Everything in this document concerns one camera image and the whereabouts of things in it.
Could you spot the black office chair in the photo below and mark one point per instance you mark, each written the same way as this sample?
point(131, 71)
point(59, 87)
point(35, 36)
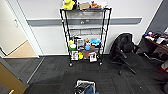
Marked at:
point(126, 50)

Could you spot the flat white box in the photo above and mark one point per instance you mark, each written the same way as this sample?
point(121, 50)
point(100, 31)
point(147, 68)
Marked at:
point(104, 5)

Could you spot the blue cloth item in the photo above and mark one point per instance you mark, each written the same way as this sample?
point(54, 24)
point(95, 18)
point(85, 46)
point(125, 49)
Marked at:
point(90, 90)

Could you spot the wooden panel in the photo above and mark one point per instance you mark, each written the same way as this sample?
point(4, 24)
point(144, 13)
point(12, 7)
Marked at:
point(10, 78)

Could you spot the orange plush toy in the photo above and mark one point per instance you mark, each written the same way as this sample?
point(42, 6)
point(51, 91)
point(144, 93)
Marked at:
point(95, 5)

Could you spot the white and red picture box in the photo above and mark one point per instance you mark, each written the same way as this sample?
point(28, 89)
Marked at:
point(74, 55)

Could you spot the black bag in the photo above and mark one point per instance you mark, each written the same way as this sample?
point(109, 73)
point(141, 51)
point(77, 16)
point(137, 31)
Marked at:
point(77, 37)

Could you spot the blue cup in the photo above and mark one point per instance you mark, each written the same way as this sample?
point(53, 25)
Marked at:
point(87, 47)

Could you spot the low brown cardboard box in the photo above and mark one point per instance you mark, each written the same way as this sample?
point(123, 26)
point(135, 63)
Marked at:
point(86, 54)

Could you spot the blue plush toy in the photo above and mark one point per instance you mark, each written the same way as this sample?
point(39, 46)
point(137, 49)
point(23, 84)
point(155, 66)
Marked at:
point(95, 41)

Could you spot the pale basket with dark spots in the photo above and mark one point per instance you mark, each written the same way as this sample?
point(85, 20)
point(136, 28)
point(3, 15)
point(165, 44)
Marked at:
point(77, 87)

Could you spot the pale door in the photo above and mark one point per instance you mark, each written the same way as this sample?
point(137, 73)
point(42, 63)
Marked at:
point(8, 26)

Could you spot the small yellow toy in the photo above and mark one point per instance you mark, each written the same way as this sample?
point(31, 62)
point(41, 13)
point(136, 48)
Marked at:
point(80, 55)

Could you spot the grey wall band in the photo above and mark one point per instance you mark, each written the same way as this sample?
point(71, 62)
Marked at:
point(43, 22)

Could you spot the white box with red print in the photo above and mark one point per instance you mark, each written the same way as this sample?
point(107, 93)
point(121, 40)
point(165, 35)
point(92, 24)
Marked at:
point(93, 57)

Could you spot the white wall socket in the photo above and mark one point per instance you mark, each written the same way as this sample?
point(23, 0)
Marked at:
point(82, 22)
point(87, 21)

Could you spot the cluttered dark desk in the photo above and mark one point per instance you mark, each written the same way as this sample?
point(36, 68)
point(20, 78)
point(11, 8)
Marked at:
point(156, 43)

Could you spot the yellow plush toy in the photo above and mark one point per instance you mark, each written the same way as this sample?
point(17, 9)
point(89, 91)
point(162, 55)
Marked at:
point(68, 4)

